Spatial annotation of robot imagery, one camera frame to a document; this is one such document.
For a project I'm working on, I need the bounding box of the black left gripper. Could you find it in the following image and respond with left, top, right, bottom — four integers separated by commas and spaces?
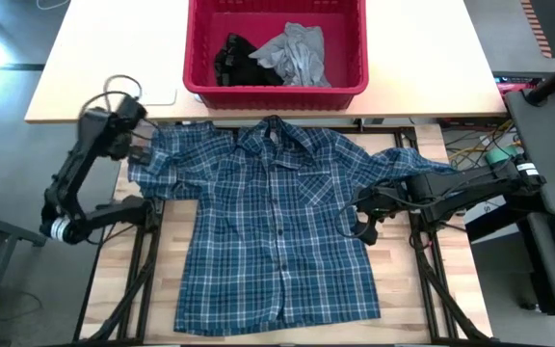
106, 122, 153, 166

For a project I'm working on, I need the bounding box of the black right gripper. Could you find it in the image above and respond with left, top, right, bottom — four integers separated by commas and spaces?
354, 180, 411, 247

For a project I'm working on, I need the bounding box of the blue plaid button shirt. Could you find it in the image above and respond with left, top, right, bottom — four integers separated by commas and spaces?
126, 114, 457, 337

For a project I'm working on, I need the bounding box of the red plastic laundry bin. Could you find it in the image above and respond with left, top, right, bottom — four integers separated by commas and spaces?
182, 0, 370, 111

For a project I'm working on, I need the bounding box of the white rectangular pad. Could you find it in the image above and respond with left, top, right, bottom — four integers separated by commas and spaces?
137, 85, 178, 107

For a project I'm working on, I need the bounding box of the black garment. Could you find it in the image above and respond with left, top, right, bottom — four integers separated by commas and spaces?
213, 32, 286, 88

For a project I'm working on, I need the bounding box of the light wood side table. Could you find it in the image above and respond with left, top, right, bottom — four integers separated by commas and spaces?
24, 0, 508, 124

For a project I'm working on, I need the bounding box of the grey garment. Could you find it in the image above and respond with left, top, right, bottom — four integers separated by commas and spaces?
248, 21, 332, 89

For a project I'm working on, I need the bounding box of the black operator desk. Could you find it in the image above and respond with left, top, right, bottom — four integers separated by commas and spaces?
503, 89, 555, 334

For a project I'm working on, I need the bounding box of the red electronic device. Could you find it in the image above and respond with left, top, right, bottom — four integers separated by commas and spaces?
493, 71, 546, 95

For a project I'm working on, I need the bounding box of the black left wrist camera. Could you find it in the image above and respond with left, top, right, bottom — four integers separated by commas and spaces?
116, 93, 148, 129

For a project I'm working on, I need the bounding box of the black aluminium table frame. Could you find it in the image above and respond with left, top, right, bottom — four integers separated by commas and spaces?
72, 122, 493, 347

